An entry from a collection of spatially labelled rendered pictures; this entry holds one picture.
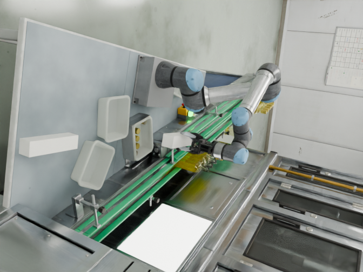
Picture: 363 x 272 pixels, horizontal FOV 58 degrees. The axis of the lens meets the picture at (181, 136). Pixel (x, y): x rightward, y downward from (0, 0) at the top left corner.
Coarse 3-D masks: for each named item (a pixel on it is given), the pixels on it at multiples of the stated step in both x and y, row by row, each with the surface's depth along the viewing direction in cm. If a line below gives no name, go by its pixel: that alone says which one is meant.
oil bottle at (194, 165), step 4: (180, 160) 201; (184, 160) 201; (188, 160) 201; (192, 160) 201; (196, 160) 201; (176, 164) 204; (180, 164) 202; (184, 164) 200; (188, 164) 199; (192, 164) 197; (196, 164) 197; (200, 164) 198; (184, 168) 202; (188, 168) 200; (192, 168) 198; (196, 168) 197
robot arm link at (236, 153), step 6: (234, 144) 152; (240, 144) 152; (222, 150) 152; (228, 150) 150; (234, 150) 150; (240, 150) 149; (246, 150) 149; (222, 156) 152; (228, 156) 150; (234, 156) 149; (240, 156) 148; (246, 156) 150; (234, 162) 151; (240, 162) 149
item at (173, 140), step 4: (164, 136) 159; (168, 136) 158; (172, 136) 156; (176, 136) 158; (180, 136) 162; (184, 136) 166; (164, 140) 159; (168, 140) 158; (172, 140) 157; (176, 140) 159; (180, 140) 163; (184, 140) 167; (188, 140) 171; (164, 144) 159; (168, 144) 158; (172, 144) 157; (176, 144) 160; (180, 144) 164; (184, 144) 168; (188, 144) 172
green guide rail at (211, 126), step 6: (240, 102) 286; (228, 108) 272; (234, 108) 272; (228, 114) 260; (216, 120) 250; (222, 120) 249; (210, 126) 239; (216, 126) 241; (198, 132) 229; (204, 132) 229; (174, 150) 205; (168, 156) 199; (174, 156) 198; (180, 156) 200
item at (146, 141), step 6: (144, 120) 179; (150, 120) 186; (132, 126) 174; (138, 126) 188; (144, 126) 189; (150, 126) 187; (132, 132) 174; (144, 132) 191; (150, 132) 189; (144, 138) 193; (150, 138) 191; (144, 144) 195; (150, 144) 193; (138, 150) 191; (144, 150) 192; (150, 150) 192; (138, 156) 185; (144, 156) 187
